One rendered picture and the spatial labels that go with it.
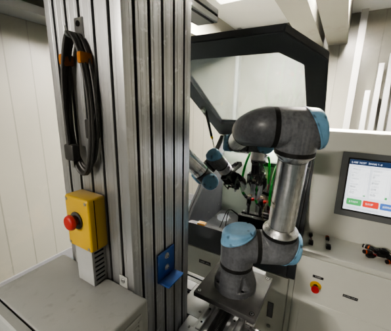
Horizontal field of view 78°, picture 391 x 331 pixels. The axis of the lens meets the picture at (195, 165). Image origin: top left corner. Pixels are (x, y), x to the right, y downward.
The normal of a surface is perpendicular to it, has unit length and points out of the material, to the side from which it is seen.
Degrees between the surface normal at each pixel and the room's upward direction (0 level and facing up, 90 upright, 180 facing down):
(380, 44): 90
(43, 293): 0
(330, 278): 90
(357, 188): 76
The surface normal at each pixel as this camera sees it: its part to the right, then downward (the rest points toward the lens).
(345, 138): -0.48, -0.04
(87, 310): 0.02, -0.97
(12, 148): 0.86, 0.14
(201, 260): -0.50, 0.20
